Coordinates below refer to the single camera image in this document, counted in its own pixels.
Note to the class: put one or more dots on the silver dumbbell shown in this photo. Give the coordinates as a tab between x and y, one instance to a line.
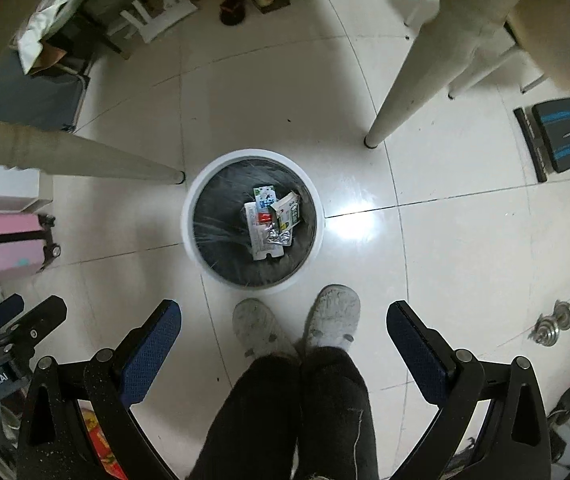
552	322

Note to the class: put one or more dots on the white plastic bag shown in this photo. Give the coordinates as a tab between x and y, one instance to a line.
47	15

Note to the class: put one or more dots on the white blue-print carton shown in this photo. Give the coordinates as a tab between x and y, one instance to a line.
264	194

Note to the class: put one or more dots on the brown slipper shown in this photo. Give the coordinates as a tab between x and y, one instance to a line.
232	7

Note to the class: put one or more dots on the white round trash bin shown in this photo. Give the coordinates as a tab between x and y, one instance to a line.
187	240

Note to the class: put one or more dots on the dark framed cabinet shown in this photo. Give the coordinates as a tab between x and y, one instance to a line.
100	5

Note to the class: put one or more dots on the white storage box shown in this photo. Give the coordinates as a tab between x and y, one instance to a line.
0	187

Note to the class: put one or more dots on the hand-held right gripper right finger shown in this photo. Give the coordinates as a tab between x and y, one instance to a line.
417	355

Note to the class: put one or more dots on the small red wrapper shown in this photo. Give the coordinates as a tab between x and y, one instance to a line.
265	217

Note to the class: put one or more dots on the brown cardboard box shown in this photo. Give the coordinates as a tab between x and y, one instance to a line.
47	57

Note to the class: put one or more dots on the person's left leg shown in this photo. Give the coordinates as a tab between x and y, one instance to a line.
255	410

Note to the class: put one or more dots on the white plastic stool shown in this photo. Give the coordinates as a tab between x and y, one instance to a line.
165	7

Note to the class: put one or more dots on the flat white paper box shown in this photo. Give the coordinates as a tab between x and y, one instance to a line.
257	242

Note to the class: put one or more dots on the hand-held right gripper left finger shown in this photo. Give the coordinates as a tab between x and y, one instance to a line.
152	350

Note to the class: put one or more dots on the cream table leg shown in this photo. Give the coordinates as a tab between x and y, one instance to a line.
430	60
90	157

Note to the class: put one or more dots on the pink suitcase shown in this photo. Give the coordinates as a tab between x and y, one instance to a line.
7	247

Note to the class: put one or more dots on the crumpled silver foil wrapper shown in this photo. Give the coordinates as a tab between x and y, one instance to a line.
277	235

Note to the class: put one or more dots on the black bin liner bag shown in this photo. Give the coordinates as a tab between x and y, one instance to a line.
215	210

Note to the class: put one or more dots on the person's left grey slipper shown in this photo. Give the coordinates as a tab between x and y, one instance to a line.
260	325

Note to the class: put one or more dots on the person's right leg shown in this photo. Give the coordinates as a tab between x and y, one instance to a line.
335	410

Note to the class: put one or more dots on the dark blue fabric suitcase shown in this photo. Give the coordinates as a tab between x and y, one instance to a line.
30	95

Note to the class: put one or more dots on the person's grey slipper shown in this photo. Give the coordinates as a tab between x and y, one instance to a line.
332	315
260	325

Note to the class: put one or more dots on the black scale with blue pattern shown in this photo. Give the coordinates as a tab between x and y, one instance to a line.
565	132

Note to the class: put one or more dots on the white chair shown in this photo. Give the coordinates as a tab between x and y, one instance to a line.
485	67

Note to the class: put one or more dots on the red printed packet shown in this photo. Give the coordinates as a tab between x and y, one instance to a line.
102	440

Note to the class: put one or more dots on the person's right grey slipper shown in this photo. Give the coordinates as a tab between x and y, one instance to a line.
332	315

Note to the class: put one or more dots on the green white drink carton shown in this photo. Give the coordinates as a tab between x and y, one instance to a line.
289	212

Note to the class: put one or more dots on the person's leg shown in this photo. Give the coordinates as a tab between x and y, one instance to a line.
335	410
255	410

